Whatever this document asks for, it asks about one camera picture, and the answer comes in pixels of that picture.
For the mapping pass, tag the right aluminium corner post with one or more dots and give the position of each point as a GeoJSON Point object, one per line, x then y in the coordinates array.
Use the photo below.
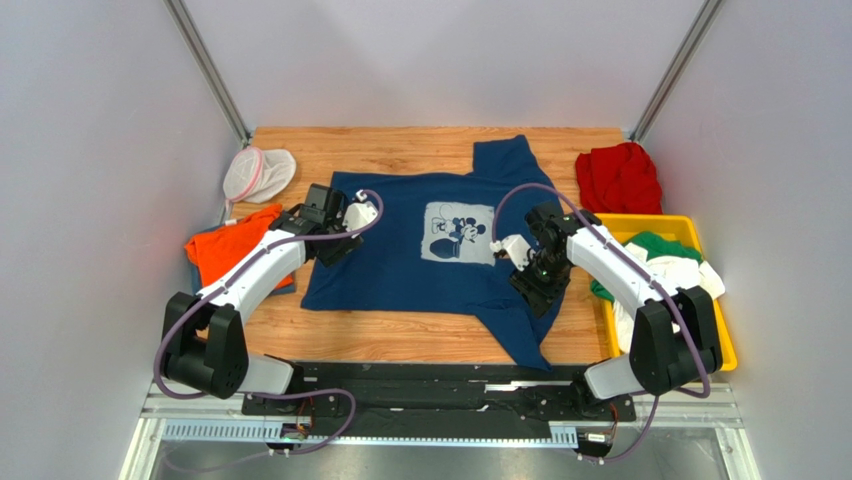
{"type": "Point", "coordinates": [686, 50]}

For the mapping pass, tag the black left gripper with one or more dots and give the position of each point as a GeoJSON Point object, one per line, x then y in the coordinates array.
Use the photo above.
{"type": "Point", "coordinates": [329, 257]}

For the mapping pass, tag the aluminium corner post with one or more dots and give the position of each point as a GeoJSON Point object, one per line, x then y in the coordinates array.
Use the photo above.
{"type": "Point", "coordinates": [193, 38]}
{"type": "Point", "coordinates": [686, 50]}

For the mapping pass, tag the left aluminium corner post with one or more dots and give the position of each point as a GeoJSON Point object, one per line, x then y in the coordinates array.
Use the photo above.
{"type": "Point", "coordinates": [193, 38]}

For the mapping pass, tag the navy blue t shirt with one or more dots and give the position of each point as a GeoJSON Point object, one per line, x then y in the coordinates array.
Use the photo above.
{"type": "Point", "coordinates": [430, 251]}

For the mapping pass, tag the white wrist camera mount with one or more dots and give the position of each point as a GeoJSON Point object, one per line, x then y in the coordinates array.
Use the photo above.
{"type": "Point", "coordinates": [515, 248]}
{"type": "Point", "coordinates": [363, 213]}

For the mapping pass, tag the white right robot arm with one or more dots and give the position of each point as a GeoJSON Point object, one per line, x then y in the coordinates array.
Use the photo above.
{"type": "Point", "coordinates": [675, 338]}

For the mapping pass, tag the aluminium frame rail front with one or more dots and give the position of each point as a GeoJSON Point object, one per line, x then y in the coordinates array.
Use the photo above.
{"type": "Point", "coordinates": [676, 436]}

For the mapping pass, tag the white t shirt in bin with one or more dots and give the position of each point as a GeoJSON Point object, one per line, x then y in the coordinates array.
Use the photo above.
{"type": "Point", "coordinates": [624, 324]}

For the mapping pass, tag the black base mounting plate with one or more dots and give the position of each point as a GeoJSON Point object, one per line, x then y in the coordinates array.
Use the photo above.
{"type": "Point", "coordinates": [440, 401]}

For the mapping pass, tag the orange folded t shirt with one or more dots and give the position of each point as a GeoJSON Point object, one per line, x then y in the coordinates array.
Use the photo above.
{"type": "Point", "coordinates": [214, 252]}

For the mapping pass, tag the green t shirt in bin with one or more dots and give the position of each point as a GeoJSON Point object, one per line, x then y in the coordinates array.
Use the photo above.
{"type": "Point", "coordinates": [659, 243]}

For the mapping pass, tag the red crumpled t shirt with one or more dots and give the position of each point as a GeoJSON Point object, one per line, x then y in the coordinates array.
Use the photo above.
{"type": "Point", "coordinates": [619, 179]}

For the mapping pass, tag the white mesh laundry bag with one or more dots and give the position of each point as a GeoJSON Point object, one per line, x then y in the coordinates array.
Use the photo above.
{"type": "Point", "coordinates": [257, 175]}

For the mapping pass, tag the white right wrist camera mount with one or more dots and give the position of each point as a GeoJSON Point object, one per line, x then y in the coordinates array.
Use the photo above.
{"type": "Point", "coordinates": [515, 248]}

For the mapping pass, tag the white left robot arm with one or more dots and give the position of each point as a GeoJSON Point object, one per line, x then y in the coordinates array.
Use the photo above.
{"type": "Point", "coordinates": [203, 351]}

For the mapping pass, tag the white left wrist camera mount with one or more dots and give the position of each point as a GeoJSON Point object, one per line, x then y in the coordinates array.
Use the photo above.
{"type": "Point", "coordinates": [363, 213]}

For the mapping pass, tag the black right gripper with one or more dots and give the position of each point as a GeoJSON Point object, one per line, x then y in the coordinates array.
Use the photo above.
{"type": "Point", "coordinates": [536, 291]}

